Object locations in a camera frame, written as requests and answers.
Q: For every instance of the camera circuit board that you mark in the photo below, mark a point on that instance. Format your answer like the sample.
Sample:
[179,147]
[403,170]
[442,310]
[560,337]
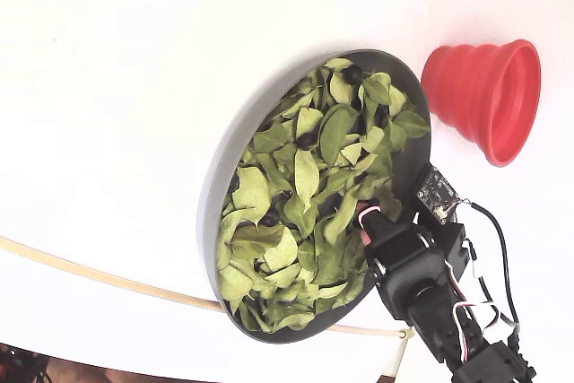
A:
[437,192]

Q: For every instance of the dark grey round bowl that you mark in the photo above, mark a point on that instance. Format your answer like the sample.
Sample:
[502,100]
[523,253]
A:
[207,221]

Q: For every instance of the dark blueberry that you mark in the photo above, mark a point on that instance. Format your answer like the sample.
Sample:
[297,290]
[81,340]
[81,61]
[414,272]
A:
[352,73]
[270,217]

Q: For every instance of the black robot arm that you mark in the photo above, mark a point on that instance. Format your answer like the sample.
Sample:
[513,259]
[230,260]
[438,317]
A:
[417,293]

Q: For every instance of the pile of green leaves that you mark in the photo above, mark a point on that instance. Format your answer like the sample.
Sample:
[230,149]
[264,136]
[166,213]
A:
[305,167]

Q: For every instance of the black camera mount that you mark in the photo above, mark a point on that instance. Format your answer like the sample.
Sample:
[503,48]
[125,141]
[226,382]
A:
[453,244]

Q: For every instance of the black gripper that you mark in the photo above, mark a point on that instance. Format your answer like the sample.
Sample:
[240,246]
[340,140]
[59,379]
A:
[389,243]

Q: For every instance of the red collapsible silicone cup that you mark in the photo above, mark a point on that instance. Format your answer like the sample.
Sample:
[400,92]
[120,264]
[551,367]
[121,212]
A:
[462,82]

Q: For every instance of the long wooden dowel stick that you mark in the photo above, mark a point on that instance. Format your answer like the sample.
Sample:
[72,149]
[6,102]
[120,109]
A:
[112,280]

